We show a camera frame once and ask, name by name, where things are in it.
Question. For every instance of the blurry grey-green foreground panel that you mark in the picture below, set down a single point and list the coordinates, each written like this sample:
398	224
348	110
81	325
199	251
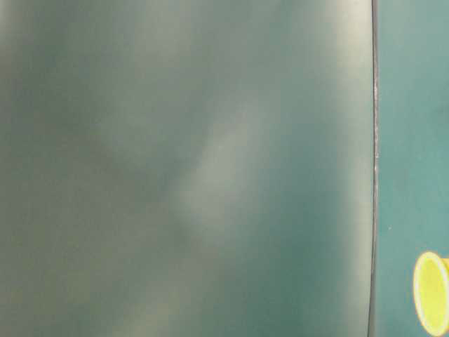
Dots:
186	168

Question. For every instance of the yellow plastic cup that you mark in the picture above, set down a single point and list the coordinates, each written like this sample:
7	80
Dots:
430	293

